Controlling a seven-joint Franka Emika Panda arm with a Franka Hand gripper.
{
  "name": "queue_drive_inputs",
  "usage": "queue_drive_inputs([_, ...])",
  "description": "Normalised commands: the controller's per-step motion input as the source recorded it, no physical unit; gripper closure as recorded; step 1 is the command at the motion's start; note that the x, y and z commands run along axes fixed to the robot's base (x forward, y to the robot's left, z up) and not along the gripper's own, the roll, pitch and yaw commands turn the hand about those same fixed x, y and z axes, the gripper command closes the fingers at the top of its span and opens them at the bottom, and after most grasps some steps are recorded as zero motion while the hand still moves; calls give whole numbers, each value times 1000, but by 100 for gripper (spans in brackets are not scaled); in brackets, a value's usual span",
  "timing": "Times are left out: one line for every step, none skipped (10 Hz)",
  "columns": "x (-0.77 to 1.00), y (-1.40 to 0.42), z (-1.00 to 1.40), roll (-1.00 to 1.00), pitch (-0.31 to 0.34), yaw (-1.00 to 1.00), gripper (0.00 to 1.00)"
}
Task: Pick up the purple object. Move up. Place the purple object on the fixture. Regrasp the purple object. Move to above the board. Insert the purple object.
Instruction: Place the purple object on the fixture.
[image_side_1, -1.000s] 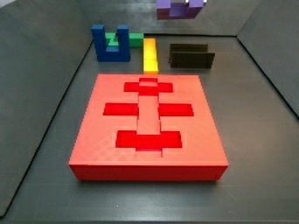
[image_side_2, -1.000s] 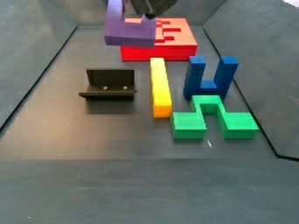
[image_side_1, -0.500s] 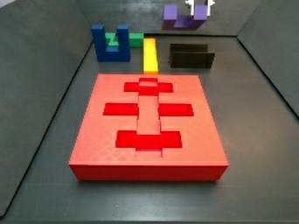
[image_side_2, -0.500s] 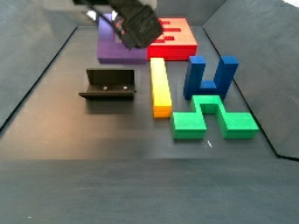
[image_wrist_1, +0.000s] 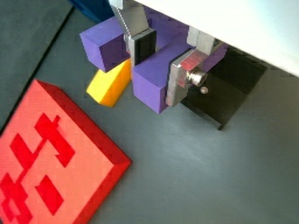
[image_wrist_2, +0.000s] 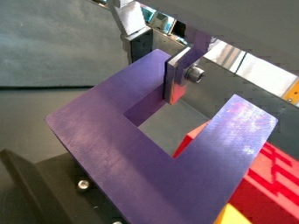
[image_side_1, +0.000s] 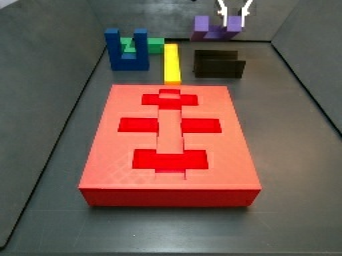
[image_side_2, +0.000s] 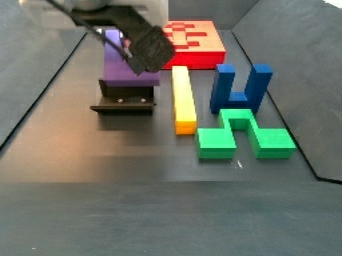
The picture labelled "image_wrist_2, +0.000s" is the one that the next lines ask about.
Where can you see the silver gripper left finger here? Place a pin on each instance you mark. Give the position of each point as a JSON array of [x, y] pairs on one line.
[[136, 33]]

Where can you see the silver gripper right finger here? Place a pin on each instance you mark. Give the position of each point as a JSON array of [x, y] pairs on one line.
[[180, 66]]

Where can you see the purple U-shaped block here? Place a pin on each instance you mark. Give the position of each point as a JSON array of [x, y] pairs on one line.
[[156, 188]]

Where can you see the red board with slots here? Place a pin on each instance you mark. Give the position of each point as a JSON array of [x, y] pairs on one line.
[[267, 194]]

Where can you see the black fixture stand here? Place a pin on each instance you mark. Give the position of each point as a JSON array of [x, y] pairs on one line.
[[60, 192]]

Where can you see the yellow long bar block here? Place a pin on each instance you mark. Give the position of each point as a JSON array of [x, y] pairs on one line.
[[231, 216]]

